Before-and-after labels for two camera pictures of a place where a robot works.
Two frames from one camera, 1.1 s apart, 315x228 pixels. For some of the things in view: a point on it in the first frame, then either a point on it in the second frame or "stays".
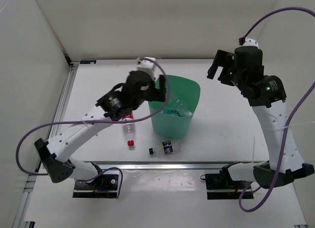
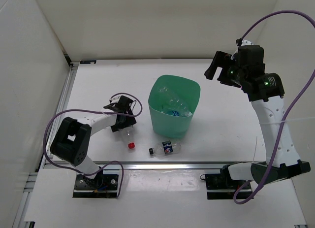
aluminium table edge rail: [164, 165] stays
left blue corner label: [87, 62] stays
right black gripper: [222, 59] stays
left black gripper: [157, 94] to [130, 120]
